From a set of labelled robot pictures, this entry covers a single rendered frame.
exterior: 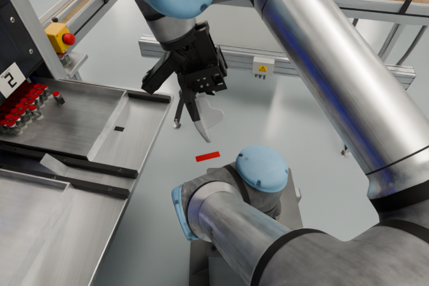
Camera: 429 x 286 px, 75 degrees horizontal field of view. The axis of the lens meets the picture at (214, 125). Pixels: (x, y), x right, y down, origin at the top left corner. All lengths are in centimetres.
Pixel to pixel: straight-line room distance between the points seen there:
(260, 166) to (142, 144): 37
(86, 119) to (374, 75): 81
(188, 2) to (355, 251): 28
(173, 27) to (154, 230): 133
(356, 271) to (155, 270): 140
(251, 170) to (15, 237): 55
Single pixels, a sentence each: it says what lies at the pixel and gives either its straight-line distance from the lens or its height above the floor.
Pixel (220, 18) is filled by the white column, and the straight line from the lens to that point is 229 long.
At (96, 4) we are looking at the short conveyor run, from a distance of 149.
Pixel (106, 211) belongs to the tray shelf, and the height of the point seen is 88.
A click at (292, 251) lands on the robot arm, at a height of 127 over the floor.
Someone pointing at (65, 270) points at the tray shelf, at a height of 88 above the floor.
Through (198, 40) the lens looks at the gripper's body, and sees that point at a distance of 48.
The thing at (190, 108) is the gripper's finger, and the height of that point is 116.
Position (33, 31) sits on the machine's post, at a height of 108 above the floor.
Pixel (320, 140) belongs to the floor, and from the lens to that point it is 205.
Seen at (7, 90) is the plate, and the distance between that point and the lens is 96.
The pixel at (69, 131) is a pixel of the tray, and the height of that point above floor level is 88.
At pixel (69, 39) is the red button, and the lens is 109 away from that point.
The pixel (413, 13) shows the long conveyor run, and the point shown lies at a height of 90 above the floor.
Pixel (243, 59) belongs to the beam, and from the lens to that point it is 172.
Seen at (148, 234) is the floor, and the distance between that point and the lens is 166.
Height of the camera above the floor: 153
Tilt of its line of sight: 50 degrees down
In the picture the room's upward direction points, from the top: straight up
